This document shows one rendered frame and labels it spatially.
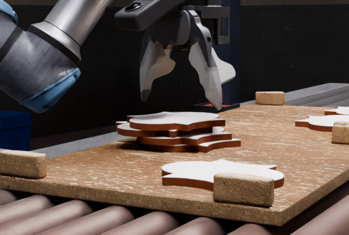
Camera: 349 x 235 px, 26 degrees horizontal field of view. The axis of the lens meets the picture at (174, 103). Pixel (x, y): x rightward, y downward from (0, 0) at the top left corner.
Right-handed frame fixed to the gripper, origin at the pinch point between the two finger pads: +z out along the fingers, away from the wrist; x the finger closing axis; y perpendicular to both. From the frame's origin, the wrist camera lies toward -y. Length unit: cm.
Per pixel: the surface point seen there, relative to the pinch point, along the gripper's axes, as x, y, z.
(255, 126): 4.9, 22.9, 5.3
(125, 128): 1.6, -7.6, 2.4
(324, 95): 38, 90, 7
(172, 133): -3.8, -4.3, 2.9
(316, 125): -5.0, 25.8, 4.4
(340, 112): 1.2, 41.8, 4.3
